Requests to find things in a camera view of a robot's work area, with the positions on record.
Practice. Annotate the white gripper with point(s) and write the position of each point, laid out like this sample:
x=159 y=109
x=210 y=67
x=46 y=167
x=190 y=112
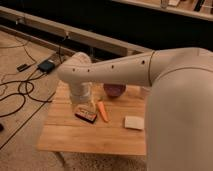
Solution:
x=80 y=92

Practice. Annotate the white sponge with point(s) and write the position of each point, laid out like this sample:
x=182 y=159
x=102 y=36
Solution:
x=134 y=122

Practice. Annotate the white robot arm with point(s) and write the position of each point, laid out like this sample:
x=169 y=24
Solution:
x=179 y=108

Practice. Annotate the dark purple ceramic bowl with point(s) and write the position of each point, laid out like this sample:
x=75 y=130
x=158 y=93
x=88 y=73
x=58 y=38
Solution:
x=114 y=91

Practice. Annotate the orange carrot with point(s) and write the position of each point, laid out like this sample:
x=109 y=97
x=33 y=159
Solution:
x=102 y=110

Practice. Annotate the black power adapter box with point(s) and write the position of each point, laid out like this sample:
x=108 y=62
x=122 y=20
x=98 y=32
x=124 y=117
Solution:
x=46 y=66

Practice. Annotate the wooden table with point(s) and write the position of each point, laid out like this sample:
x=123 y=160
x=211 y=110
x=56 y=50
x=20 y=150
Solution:
x=64 y=132

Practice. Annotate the small black device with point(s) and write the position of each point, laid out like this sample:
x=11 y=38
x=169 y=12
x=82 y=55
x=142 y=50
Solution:
x=23 y=67

